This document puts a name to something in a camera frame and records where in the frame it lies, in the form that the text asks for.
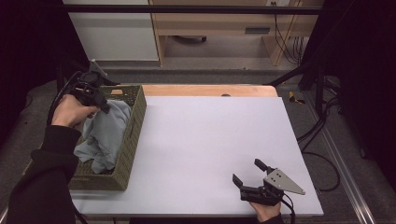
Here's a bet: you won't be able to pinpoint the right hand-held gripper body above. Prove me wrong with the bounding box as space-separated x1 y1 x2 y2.
239 167 306 207

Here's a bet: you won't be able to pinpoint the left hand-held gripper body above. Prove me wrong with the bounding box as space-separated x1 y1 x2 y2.
70 59 110 108

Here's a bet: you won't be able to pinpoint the light grey-blue garment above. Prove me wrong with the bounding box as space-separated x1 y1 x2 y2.
73 98 133 175

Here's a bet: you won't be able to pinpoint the green woven basket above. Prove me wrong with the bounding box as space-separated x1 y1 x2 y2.
22 84 148 192

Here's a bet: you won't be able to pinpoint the person's right hand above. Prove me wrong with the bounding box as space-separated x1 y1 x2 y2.
247 200 283 224

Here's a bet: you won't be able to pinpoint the person's left hand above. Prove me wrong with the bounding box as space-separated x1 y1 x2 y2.
50 92 101 129

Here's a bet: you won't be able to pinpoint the white table mat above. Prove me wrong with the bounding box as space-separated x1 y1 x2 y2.
69 94 325 218

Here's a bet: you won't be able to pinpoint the white cabinet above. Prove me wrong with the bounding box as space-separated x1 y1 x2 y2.
61 0 161 63

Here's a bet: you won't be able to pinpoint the yellow and black tool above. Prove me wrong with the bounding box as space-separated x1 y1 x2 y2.
287 91 306 105

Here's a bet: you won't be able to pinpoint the wooden table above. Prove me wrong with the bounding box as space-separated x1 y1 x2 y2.
140 83 279 98

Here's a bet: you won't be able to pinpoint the black metal stand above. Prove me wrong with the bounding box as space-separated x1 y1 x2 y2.
264 0 359 117

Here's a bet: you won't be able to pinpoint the light wooden desk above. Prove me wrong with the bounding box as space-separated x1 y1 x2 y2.
148 0 325 67

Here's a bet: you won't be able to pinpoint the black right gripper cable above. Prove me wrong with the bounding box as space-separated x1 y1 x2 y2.
279 191 297 224

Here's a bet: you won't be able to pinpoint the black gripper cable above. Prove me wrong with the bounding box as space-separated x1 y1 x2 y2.
279 191 297 224
46 70 83 127

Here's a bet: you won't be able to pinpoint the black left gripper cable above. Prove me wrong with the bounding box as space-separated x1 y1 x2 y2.
46 70 83 127

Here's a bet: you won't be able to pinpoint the black floor cable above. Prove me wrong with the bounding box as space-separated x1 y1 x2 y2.
296 94 343 193

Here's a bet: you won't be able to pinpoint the metal floor rail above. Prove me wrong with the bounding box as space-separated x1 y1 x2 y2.
302 90 377 224

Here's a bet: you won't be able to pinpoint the black horizontal frame bar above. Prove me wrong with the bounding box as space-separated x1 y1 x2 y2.
61 3 323 16

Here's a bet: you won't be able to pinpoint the hanging black cables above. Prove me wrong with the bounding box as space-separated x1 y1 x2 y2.
270 1 304 66

